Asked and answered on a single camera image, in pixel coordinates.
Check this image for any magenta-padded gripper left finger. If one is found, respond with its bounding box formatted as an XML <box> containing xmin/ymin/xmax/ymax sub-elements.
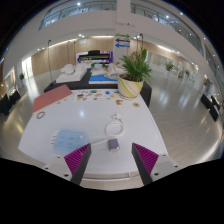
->
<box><xmin>42</xmin><ymin>143</ymin><xmax>92</xmax><ymax>186</ymax></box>

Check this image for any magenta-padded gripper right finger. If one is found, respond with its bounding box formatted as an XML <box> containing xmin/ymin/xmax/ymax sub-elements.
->
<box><xmin>132</xmin><ymin>142</ymin><xmax>184</xmax><ymax>186</ymax></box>

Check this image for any small grey charger block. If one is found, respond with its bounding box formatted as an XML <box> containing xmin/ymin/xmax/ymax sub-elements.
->
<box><xmin>107</xmin><ymin>138</ymin><xmax>120</xmax><ymax>155</ymax></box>

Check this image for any light blue power strip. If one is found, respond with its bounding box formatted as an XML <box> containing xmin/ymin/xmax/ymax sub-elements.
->
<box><xmin>49</xmin><ymin>129</ymin><xmax>90</xmax><ymax>156</ymax></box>

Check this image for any salmon red flat mat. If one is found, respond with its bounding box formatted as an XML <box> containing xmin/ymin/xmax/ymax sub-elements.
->
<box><xmin>31</xmin><ymin>84</ymin><xmax>74</xmax><ymax>114</ymax></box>

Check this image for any potted plant in striped pot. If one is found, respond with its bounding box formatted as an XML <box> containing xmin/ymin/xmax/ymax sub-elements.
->
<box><xmin>117</xmin><ymin>48</ymin><xmax>153</xmax><ymax>101</ymax></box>

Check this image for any black platform with white models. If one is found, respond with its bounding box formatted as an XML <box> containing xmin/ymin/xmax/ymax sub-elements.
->
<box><xmin>43</xmin><ymin>63</ymin><xmax>153</xmax><ymax>108</ymax></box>

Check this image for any group of black chairs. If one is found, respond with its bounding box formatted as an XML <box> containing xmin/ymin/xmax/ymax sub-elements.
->
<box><xmin>199</xmin><ymin>93</ymin><xmax>223</xmax><ymax>122</ymax></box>
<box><xmin>0</xmin><ymin>89</ymin><xmax>22</xmax><ymax>116</ymax></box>

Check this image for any green floor plant white pot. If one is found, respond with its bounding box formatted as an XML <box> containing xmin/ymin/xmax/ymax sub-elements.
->
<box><xmin>164</xmin><ymin>61</ymin><xmax>175</xmax><ymax>72</ymax></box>

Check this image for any thin black pole stand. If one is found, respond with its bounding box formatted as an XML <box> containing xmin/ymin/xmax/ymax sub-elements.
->
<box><xmin>47</xmin><ymin>39</ymin><xmax>54</xmax><ymax>84</ymax></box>

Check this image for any small green floor plant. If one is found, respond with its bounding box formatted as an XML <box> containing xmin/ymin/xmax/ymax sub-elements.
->
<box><xmin>18</xmin><ymin>72</ymin><xmax>26</xmax><ymax>88</ymax></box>

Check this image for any black piano with purple backdrop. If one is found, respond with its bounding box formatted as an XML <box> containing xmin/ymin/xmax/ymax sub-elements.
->
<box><xmin>75</xmin><ymin>49</ymin><xmax>114</xmax><ymax>65</ymax></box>

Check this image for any white pillar with arrow signs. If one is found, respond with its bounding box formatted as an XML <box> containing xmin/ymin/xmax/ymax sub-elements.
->
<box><xmin>114</xmin><ymin>32</ymin><xmax>132</xmax><ymax>64</ymax></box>

